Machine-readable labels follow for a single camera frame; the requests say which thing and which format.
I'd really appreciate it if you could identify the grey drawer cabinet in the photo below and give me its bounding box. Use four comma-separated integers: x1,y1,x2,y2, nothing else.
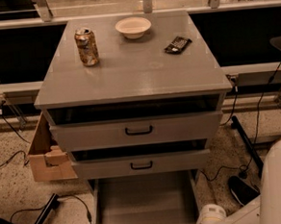
27,7,240,189

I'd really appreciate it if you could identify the grey drawer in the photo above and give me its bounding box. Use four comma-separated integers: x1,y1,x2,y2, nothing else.
72,149,210,180
50,112,222,152
91,170,199,224

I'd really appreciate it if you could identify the black cable floor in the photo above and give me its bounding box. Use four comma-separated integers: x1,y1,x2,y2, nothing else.
8,192,92,224
200,162,255,183

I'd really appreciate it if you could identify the white paper bowl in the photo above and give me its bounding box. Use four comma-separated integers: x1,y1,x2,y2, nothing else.
115,16,152,39

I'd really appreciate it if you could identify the cardboard box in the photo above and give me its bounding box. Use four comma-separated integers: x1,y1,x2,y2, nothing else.
28,114,77,182

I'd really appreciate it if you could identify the black sneaker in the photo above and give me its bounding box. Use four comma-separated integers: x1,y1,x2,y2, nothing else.
227,176,259,206

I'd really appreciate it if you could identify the black snack wrapper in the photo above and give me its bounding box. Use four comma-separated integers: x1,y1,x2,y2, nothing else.
165,36,192,55

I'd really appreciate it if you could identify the grey middle drawer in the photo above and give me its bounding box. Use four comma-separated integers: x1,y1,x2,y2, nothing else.
72,149,210,180

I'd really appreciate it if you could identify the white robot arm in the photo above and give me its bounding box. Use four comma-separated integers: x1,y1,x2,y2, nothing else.
195,138,281,224

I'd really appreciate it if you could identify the black cable left floor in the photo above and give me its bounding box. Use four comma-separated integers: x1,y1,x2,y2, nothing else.
8,192,92,224

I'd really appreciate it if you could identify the black cable right floor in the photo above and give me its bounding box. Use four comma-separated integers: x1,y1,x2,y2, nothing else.
200,162,255,183

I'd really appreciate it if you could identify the black stand leg right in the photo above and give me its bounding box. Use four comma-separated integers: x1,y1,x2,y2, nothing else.
231,116,264,176

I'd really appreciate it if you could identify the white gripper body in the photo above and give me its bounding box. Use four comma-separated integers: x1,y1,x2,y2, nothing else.
195,204,227,224

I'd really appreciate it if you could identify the black cable left wall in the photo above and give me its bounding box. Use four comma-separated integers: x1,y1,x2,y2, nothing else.
0,98,33,169

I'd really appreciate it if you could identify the grey top drawer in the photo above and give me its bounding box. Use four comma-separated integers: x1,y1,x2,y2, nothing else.
50,112,222,152

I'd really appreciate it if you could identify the grey bottom drawer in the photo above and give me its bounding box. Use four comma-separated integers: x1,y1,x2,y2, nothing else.
91,170,199,224

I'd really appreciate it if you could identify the crumpled soda can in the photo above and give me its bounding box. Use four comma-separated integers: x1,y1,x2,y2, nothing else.
74,27,99,66

